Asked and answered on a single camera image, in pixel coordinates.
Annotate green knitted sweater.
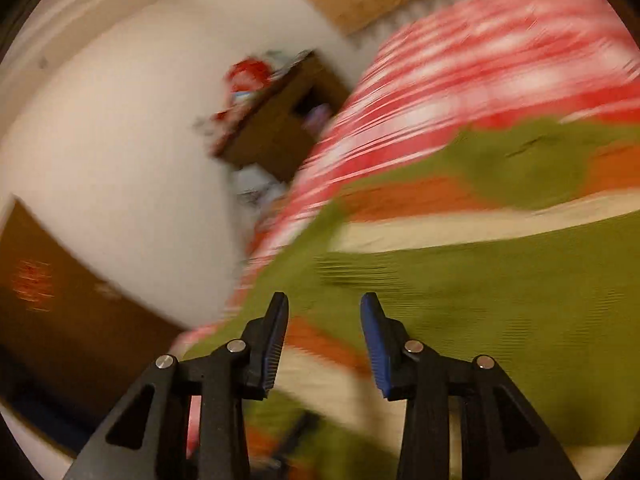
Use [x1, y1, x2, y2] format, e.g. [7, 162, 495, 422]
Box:
[186, 118, 639, 479]

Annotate dark wooden door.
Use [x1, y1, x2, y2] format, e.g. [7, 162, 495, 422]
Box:
[1, 200, 182, 454]

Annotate white cardboard box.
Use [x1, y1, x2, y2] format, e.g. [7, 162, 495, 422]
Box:
[232, 165, 288, 208]

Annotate dark wooden desk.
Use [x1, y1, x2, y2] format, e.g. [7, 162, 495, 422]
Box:
[212, 50, 349, 183]

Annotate folded linens in desk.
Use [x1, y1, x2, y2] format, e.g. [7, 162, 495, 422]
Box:
[303, 103, 332, 136]

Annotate red gift bag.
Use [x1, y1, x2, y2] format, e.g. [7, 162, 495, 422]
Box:
[224, 58, 272, 93]

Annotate red white plaid bedsheet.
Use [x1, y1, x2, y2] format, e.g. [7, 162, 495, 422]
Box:
[176, 0, 639, 365]

